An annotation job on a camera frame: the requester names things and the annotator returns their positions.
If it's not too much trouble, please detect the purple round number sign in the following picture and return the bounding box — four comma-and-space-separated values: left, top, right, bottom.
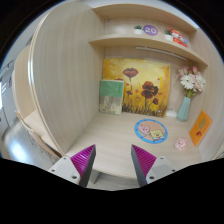
143, 25, 158, 36

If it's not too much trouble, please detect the wooden desk side panel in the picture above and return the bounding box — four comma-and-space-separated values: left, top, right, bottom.
28, 1, 104, 153

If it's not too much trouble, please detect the small potted plant right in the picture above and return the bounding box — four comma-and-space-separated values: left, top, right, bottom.
164, 28, 173, 41

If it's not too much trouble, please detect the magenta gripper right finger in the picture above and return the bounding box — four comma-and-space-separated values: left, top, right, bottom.
131, 145, 177, 187

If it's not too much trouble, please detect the red cartoon figurine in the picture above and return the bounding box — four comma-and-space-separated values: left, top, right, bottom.
171, 29, 187, 47

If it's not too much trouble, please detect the pink computer mouse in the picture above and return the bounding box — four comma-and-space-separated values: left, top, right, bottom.
175, 137, 188, 150

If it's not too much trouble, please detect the small potted plant left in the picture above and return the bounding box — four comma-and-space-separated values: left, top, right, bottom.
134, 25, 143, 34

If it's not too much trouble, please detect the teal vase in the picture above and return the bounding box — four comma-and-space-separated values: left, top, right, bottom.
177, 97, 191, 122

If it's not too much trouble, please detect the green book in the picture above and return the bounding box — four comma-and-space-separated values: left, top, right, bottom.
99, 80, 124, 115

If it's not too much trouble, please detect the wooden shelf board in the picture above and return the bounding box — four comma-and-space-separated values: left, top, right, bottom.
89, 34, 208, 65

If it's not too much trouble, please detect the orange picture card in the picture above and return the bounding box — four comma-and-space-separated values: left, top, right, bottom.
189, 111, 212, 146

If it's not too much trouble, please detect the yellow poppy flower painting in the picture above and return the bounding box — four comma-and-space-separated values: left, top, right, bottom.
103, 58, 171, 117

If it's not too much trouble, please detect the white charger block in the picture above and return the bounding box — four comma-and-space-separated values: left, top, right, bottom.
166, 107, 177, 117

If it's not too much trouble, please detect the pink white flower bouquet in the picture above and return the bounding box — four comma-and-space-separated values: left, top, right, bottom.
177, 66, 206, 98

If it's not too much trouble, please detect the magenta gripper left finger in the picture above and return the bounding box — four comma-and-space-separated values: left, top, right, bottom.
49, 145, 96, 187

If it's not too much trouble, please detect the small potted plant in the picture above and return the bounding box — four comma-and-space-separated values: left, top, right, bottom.
134, 25, 143, 34
164, 28, 173, 41

